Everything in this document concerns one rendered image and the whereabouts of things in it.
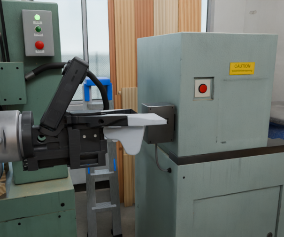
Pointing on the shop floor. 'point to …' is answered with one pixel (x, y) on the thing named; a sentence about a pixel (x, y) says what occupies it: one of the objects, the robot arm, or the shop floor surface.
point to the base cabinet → (38, 225)
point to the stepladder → (87, 102)
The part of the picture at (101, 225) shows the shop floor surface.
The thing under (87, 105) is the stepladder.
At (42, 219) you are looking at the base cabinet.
